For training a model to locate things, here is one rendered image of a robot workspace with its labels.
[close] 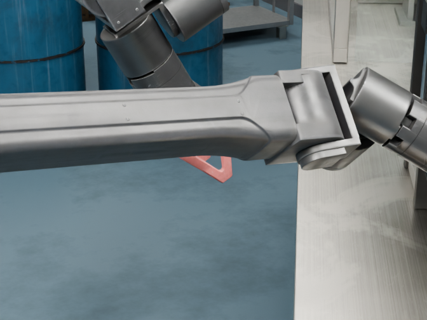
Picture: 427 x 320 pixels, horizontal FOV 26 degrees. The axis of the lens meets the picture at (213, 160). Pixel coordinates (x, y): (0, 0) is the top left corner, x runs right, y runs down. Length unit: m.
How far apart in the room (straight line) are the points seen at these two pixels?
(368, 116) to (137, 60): 0.24
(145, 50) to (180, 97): 0.19
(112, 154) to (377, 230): 0.58
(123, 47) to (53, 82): 3.26
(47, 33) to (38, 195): 0.88
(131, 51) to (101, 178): 2.72
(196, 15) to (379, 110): 0.21
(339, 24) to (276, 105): 1.13
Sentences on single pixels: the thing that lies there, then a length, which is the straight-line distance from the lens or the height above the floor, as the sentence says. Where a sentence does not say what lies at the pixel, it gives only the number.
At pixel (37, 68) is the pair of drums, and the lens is 4.13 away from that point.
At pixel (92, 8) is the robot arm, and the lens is 0.89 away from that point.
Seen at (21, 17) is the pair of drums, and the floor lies 0.50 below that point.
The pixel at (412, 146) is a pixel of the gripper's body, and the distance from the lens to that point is 0.86.
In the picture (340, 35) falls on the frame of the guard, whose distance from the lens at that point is 1.92.
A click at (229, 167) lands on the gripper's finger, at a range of 1.00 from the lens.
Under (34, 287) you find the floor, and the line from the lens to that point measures 2.91.
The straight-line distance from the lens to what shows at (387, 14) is 1.92.
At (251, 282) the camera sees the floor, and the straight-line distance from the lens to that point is 2.89.
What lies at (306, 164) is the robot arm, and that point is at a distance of 0.82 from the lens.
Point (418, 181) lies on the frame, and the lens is 1.28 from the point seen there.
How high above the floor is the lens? 1.44
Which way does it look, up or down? 22 degrees down
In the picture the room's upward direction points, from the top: straight up
